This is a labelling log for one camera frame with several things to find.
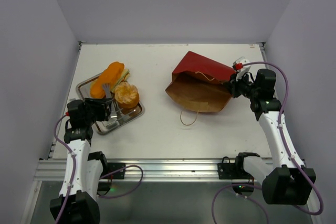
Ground metal tongs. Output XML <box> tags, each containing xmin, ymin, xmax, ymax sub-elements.
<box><xmin>102</xmin><ymin>83</ymin><xmax>120</xmax><ymax>120</ymax></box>

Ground orange fake pastry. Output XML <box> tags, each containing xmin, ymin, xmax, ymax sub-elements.
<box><xmin>90</xmin><ymin>61</ymin><xmax>124</xmax><ymax>99</ymax></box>

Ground sugared round fake bun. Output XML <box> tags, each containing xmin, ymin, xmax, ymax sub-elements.
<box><xmin>114</xmin><ymin>82</ymin><xmax>140</xmax><ymax>109</ymax></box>

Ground red brown paper bag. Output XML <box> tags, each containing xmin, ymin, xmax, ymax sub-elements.
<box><xmin>165</xmin><ymin>51</ymin><xmax>235</xmax><ymax>113</ymax></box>

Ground fake triangle sandwich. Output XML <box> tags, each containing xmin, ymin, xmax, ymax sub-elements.
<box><xmin>111</xmin><ymin>68</ymin><xmax>130</xmax><ymax>91</ymax></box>

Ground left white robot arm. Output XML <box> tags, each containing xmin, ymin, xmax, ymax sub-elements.
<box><xmin>49</xmin><ymin>98</ymin><xmax>112</xmax><ymax>223</ymax></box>

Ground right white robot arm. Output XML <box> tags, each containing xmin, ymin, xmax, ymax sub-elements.
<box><xmin>224</xmin><ymin>69</ymin><xmax>316</xmax><ymax>206</ymax></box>

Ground stainless steel tray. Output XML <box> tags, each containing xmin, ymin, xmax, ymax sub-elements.
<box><xmin>76</xmin><ymin>74</ymin><xmax>144</xmax><ymax>135</ymax></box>

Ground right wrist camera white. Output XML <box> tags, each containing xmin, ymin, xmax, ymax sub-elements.
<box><xmin>232</xmin><ymin>57</ymin><xmax>250</xmax><ymax>81</ymax></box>

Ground aluminium mounting rail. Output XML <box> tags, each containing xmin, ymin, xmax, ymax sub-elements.
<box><xmin>31</xmin><ymin>157</ymin><xmax>312</xmax><ymax>183</ymax></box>

